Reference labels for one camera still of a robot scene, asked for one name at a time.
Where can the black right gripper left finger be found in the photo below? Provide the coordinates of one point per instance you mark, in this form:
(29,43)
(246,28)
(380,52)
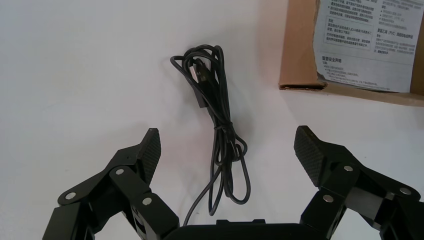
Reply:
(132,188)

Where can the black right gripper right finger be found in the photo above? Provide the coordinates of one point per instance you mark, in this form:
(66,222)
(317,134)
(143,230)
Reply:
(344,175)

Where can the brown cardboard storage box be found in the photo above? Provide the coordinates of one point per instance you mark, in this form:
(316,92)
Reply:
(298,49)

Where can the white printed instruction sheet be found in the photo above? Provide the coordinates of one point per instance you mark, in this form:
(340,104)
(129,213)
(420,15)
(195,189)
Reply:
(364,43)

